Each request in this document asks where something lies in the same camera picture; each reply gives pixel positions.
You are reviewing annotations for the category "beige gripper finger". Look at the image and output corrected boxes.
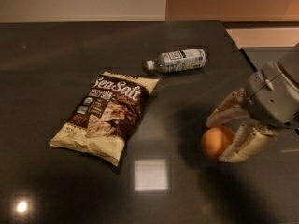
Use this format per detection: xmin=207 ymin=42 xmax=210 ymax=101
xmin=206 ymin=88 xmax=249 ymax=127
xmin=219 ymin=122 xmax=278 ymax=163

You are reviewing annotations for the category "orange fruit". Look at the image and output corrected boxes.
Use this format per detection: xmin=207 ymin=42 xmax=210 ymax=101
xmin=201 ymin=126 xmax=235 ymax=161

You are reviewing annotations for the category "brown sea salt chip bag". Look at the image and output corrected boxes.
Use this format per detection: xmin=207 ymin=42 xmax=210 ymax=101
xmin=50 ymin=72 xmax=158 ymax=166

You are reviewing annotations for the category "clear plastic water bottle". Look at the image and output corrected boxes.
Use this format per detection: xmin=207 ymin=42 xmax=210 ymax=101
xmin=143 ymin=49 xmax=206 ymax=74

